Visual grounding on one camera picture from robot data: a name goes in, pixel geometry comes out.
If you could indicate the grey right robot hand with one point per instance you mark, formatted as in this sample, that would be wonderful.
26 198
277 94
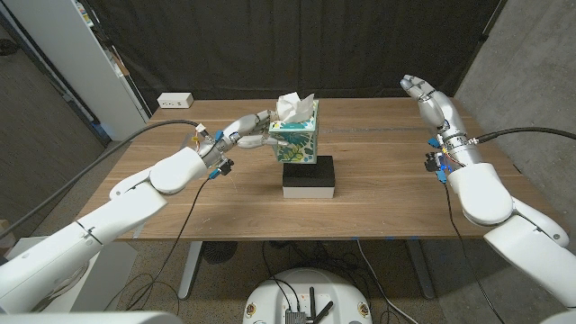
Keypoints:
441 112

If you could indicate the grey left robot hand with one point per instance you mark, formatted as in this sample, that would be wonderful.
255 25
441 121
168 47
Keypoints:
243 128

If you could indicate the white tissue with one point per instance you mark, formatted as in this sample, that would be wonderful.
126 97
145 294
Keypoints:
294 108

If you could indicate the teal floral tissue box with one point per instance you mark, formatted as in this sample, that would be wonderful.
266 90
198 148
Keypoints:
297 141

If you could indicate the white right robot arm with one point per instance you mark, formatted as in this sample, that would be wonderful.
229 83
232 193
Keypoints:
486 193

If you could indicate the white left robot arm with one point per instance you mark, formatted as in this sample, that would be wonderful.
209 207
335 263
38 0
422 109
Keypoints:
90 229

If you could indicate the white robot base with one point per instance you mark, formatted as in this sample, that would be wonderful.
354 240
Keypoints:
335 283

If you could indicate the white power strip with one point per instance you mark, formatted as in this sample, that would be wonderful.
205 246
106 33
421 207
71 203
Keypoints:
174 100

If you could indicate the black foam block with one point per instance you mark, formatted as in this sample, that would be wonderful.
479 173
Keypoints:
308 173

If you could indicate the black curtain backdrop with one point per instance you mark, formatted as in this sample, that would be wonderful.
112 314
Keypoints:
292 45

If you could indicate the black round floor object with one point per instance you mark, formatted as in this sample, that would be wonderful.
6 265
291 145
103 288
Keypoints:
220 252

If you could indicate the white table leg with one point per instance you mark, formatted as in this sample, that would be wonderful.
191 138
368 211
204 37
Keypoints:
190 270

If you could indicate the grey table leg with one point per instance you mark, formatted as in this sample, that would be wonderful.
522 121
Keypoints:
420 270

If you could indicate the white cabinet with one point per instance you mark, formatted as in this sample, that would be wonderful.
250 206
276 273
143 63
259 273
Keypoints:
76 58

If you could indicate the black antenna module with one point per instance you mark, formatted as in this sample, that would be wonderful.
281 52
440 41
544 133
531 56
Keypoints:
294 317

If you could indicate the white floor platform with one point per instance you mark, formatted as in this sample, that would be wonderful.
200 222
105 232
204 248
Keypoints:
112 274

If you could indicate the white robot chest cover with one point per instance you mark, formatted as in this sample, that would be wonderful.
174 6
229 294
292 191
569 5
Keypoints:
90 318

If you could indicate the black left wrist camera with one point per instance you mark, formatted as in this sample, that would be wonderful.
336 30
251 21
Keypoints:
225 166

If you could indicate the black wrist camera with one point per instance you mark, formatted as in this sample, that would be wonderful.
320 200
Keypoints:
225 166
433 162

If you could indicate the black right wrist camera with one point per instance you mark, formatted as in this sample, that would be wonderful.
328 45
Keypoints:
433 162

